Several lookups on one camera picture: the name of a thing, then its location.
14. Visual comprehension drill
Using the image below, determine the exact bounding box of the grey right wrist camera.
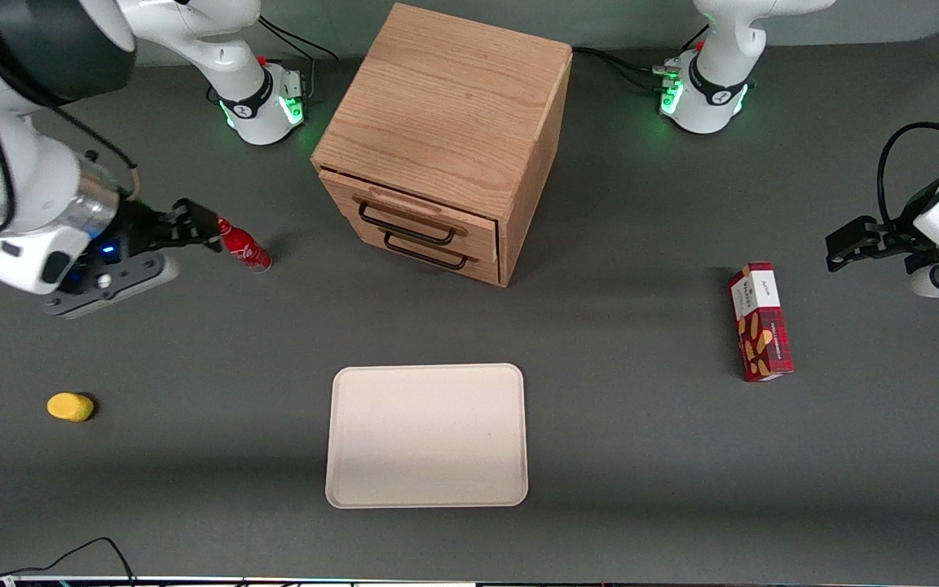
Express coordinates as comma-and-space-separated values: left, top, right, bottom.
44, 251, 183, 320

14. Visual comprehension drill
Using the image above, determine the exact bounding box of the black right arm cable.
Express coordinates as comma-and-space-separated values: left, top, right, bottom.
0, 16, 142, 242

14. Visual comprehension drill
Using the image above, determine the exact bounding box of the thin black table cable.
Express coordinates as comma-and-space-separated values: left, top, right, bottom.
0, 536, 138, 587

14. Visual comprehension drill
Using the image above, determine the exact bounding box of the black base cable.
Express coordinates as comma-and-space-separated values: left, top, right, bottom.
571, 45, 682, 92
258, 15, 340, 63

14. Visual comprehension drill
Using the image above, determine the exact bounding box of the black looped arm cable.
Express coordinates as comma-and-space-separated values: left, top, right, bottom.
877, 121, 939, 237

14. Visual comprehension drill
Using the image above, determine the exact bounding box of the yellow lemon toy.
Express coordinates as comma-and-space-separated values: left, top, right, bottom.
46, 393, 96, 422

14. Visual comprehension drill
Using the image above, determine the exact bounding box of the beige plastic tray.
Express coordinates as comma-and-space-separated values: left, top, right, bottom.
325, 363, 529, 509

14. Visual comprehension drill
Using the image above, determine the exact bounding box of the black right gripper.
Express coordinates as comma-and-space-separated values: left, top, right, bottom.
62, 198, 223, 291

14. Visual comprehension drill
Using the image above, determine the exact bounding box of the wooden drawer cabinet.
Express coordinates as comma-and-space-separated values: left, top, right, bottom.
311, 2, 575, 289

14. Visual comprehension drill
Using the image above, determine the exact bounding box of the red cola bottle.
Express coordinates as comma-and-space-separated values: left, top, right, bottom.
215, 218, 273, 273

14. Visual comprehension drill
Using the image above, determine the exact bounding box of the black right base cable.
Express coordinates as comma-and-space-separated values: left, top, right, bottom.
258, 15, 340, 63

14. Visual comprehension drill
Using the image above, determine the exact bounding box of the wooden drawer with lipped front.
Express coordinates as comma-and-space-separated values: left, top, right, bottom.
319, 167, 502, 263

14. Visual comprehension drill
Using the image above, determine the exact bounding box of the wooden drawer with plain front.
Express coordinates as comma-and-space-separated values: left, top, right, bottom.
353, 228, 503, 288

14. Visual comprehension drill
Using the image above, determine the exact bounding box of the red plaid cookie box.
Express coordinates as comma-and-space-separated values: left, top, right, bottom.
727, 262, 795, 383

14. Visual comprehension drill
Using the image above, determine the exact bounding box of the black left base cable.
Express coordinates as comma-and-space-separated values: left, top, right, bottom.
571, 45, 682, 92

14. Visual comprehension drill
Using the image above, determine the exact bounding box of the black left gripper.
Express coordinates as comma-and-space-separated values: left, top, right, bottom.
825, 212, 939, 276

